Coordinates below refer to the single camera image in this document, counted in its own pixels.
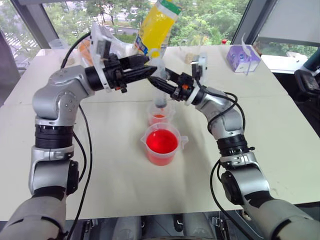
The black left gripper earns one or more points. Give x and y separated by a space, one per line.
113 72

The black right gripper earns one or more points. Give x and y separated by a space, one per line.
183 86

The clear plastic test tube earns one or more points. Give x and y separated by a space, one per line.
160 98

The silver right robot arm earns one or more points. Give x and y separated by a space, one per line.
240 175

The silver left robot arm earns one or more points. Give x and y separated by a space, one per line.
50 97

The small clear measuring cup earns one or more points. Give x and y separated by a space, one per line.
157 117

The large clear measuring cup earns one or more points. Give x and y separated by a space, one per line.
162 145

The yellow juice bottle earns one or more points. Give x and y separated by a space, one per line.
155 27

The red capped small bottle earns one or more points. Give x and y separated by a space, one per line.
224 41

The purple tissue box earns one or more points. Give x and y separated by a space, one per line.
242 58

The dark panel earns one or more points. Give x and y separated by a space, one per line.
8 67

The black office chair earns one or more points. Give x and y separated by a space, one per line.
307 82

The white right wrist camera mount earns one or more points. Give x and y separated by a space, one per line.
200 65

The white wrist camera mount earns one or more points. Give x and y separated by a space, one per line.
97 42
200 65

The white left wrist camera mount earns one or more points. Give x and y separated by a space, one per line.
97 42

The grey window frame post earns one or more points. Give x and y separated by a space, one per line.
250 20
37 20

